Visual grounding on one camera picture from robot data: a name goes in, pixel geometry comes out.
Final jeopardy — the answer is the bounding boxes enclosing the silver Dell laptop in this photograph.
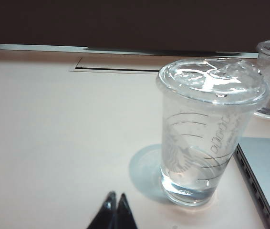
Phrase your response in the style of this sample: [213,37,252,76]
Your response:
[234,136,270,229]

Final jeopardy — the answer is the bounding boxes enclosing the wide brown desk partition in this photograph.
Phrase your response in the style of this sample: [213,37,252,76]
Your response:
[0,0,270,53]

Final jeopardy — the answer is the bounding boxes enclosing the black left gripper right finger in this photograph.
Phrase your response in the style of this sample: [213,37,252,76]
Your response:
[114,193,138,229]

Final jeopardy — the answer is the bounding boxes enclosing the aluminium partition base rail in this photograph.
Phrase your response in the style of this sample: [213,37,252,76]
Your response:
[0,43,260,59]

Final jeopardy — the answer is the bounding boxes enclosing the white desk cable flap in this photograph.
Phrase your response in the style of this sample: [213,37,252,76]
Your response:
[68,56,161,75]

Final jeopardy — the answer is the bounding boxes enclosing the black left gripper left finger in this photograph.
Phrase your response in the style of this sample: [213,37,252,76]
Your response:
[86,191,117,229]

